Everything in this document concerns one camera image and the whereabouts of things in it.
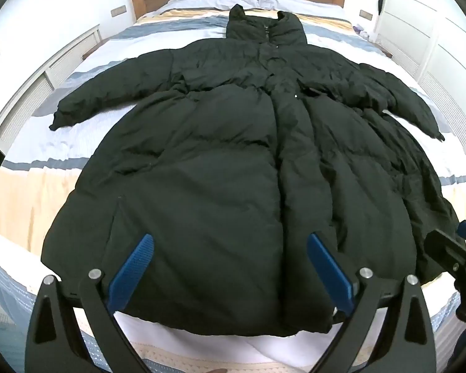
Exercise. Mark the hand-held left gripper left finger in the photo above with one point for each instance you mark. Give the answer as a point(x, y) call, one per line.
point(138, 266)

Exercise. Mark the wall switch plate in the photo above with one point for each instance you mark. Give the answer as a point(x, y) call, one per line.
point(118, 10)
point(365, 14)

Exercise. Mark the white wardrobe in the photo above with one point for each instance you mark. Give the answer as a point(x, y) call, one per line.
point(423, 35)

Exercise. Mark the black puffer coat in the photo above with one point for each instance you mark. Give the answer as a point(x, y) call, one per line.
point(217, 163)

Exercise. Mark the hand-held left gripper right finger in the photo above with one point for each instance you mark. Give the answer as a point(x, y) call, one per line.
point(328, 266)

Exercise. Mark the bed with striped duvet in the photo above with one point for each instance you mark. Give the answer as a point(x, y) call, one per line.
point(139, 42)

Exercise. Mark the white slatted cabinet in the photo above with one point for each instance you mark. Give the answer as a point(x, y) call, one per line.
point(35, 97)

